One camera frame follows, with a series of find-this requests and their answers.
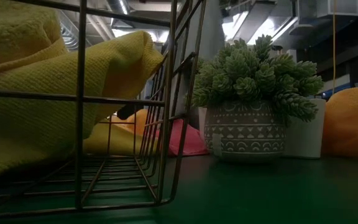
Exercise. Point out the pink microfiber towel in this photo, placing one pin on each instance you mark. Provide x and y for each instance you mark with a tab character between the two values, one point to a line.
194	140

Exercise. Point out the orange microfiber towel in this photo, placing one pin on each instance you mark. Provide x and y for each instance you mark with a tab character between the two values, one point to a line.
353	124
141	121

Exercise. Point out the yellow microfiber towel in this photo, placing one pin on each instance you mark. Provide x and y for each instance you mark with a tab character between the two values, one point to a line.
26	130
14	31
121	141

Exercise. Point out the small black object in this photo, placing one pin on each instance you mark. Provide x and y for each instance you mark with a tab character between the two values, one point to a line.
126	113

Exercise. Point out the artificial succulent in patterned pot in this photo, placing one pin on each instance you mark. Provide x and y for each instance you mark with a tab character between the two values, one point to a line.
244	130

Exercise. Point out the grey column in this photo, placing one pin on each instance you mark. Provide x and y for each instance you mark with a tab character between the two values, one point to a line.
210	31

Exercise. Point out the green table mat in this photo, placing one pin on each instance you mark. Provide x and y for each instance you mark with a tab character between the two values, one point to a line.
259	193

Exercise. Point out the white plastic bin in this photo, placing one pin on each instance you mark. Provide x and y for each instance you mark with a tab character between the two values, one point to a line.
304	137

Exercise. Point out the white hanging box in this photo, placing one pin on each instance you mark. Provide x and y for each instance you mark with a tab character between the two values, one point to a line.
340	7

